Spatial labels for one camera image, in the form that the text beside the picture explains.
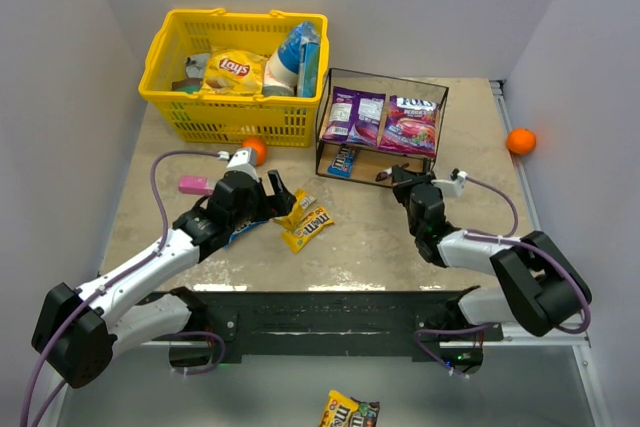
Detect brown chocolate bar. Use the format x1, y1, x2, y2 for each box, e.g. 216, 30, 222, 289
375, 168, 392, 182

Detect purple Fox's berries bag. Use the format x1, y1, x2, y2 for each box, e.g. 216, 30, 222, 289
378, 95, 440, 159

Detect blue m&m bag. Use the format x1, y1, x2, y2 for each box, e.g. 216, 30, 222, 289
327, 144, 360, 179
224, 221, 266, 248

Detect purple candy bag back side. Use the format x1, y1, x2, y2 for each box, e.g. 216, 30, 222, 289
321, 87, 386, 147

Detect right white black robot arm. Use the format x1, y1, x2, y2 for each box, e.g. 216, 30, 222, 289
385, 165, 592, 337

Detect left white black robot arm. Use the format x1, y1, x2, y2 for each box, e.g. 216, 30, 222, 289
31, 167, 296, 389

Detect small yellow candy bag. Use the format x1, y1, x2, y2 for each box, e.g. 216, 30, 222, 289
273, 188, 316, 231

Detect M&M bags on floor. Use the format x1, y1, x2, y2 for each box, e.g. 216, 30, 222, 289
319, 390, 380, 427

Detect yellow M&M bag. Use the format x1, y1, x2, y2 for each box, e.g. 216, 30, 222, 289
281, 206, 334, 253

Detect orange fruit near basket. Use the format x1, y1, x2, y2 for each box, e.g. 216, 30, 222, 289
242, 137, 268, 166

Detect pink rectangular box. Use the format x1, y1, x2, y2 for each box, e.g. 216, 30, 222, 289
178, 175, 214, 196

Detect yellow plastic shopping basket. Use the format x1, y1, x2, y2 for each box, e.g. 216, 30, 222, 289
138, 8, 330, 147

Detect yellow Lays chip bag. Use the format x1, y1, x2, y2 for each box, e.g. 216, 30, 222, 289
200, 47, 267, 96

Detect brown green packet in basket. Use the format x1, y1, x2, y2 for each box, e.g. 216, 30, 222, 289
171, 77, 202, 94

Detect blue cardboard box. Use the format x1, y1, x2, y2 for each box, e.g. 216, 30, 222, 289
296, 42, 320, 98

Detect grey crumpled packet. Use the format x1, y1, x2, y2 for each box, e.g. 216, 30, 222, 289
184, 52, 210, 80

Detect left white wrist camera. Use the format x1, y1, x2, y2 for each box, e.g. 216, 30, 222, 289
217, 147, 258, 181

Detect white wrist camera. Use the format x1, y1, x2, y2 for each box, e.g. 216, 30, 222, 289
217, 147, 258, 181
432, 169, 467, 198

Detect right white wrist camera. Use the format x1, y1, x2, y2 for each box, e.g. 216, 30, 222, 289
432, 169, 467, 198

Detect black wire wooden shelf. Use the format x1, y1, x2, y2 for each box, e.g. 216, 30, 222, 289
315, 68, 449, 188

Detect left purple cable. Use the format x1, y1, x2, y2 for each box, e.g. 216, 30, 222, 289
18, 148, 231, 427

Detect purple cable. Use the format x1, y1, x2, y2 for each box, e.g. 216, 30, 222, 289
464, 174, 594, 333
18, 148, 231, 427

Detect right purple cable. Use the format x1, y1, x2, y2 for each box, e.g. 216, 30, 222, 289
464, 174, 594, 333

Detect orange fruit at wall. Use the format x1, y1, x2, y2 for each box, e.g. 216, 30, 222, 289
506, 128, 537, 155

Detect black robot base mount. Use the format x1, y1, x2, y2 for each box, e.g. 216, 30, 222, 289
164, 288, 503, 374

